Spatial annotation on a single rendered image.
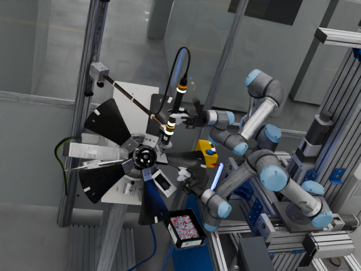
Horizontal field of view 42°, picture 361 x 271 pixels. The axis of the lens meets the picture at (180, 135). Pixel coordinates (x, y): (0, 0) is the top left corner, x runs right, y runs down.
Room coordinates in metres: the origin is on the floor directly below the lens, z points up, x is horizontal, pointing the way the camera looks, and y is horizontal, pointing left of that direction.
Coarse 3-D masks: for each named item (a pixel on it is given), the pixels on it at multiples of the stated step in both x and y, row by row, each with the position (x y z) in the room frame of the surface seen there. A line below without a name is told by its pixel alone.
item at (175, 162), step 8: (184, 152) 2.13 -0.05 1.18; (192, 152) 2.15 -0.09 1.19; (200, 152) 2.17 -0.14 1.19; (168, 160) 2.00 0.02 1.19; (176, 160) 2.03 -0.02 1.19; (184, 160) 2.05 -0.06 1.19; (192, 160) 2.08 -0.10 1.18; (200, 160) 2.11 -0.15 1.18; (192, 168) 2.02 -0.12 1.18; (200, 168) 2.05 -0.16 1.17; (200, 176) 2.00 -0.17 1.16
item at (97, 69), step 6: (96, 60) 2.42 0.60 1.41; (90, 66) 2.38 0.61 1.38; (96, 66) 2.37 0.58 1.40; (102, 66) 2.39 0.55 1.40; (90, 72) 2.37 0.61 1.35; (96, 72) 2.34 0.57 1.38; (102, 72) 2.34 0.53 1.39; (108, 72) 2.38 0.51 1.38; (96, 78) 2.34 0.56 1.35; (102, 78) 2.35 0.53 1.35
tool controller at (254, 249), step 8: (240, 240) 1.55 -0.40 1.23; (248, 240) 1.55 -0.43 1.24; (256, 240) 1.56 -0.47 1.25; (240, 248) 1.52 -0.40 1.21; (248, 248) 1.51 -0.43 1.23; (256, 248) 1.51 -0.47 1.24; (264, 248) 1.52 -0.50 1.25; (240, 256) 1.50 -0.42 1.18; (248, 256) 1.46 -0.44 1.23; (256, 256) 1.47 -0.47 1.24; (264, 256) 1.48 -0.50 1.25; (240, 264) 1.49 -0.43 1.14; (248, 264) 1.42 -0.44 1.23; (256, 264) 1.43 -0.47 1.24; (264, 264) 1.44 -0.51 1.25
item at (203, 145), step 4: (200, 140) 2.46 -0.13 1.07; (204, 140) 2.47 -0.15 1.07; (200, 144) 2.42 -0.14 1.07; (204, 144) 2.43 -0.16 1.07; (208, 144) 2.44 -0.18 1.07; (196, 148) 2.44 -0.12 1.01; (200, 148) 2.38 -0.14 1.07; (204, 148) 2.38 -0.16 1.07; (208, 148) 2.40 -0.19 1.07; (204, 152) 2.35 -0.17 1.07; (204, 156) 2.32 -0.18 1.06; (208, 156) 2.33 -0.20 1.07; (212, 156) 2.33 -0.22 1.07; (216, 156) 2.34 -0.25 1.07; (208, 160) 2.33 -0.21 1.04; (212, 160) 2.34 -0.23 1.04; (216, 160) 2.34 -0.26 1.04; (208, 164) 2.33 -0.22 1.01
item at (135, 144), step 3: (129, 138) 1.99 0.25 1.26; (132, 138) 1.99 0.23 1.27; (126, 141) 1.99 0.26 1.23; (129, 141) 1.99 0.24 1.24; (132, 141) 1.99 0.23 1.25; (135, 141) 1.98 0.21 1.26; (123, 144) 1.99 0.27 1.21; (126, 144) 1.99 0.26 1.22; (132, 144) 1.99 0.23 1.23; (135, 144) 1.98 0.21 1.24; (138, 144) 1.98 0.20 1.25; (126, 147) 1.99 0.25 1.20; (129, 147) 1.99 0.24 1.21; (132, 147) 1.99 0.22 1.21; (135, 147) 1.98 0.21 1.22; (129, 150) 1.99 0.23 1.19; (132, 150) 1.99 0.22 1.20
